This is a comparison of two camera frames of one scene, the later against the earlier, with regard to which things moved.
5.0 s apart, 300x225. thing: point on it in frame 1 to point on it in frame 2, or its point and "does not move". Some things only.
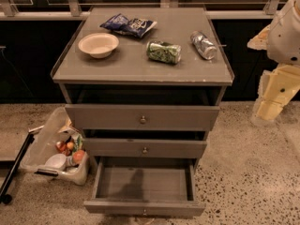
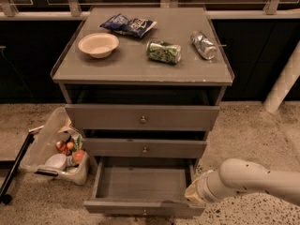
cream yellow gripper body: x=285 y=37 to x=203 y=186
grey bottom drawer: x=143 y=187 does not move
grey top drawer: x=139 y=117 does not move
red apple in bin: x=78 y=156 does not move
